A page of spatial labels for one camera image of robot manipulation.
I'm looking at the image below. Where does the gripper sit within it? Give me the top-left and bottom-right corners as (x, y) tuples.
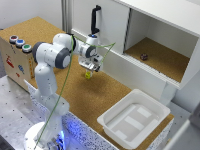
(78, 54), (103, 73)

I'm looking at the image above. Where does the yellow block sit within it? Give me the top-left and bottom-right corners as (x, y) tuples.
(84, 71), (93, 80)

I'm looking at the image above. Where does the white cabinet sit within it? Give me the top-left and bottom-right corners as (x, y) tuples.
(69, 0), (200, 107)

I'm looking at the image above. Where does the white sliding door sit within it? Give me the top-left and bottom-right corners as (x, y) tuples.
(71, 0), (131, 55)

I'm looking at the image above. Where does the purple block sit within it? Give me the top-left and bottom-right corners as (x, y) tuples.
(140, 53), (149, 62)

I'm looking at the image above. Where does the green button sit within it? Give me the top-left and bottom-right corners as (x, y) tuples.
(21, 43), (33, 54)

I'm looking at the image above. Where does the blue button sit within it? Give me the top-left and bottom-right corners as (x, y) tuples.
(14, 38), (26, 49)

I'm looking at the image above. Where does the white plastic box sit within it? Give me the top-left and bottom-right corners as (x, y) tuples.
(96, 88), (172, 150)

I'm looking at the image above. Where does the red button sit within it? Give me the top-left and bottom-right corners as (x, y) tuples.
(8, 34), (20, 45)

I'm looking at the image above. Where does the green cable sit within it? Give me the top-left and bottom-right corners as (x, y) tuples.
(33, 34), (117, 150)

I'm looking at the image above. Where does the black door handle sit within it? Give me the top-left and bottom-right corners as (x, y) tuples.
(90, 4), (102, 35)

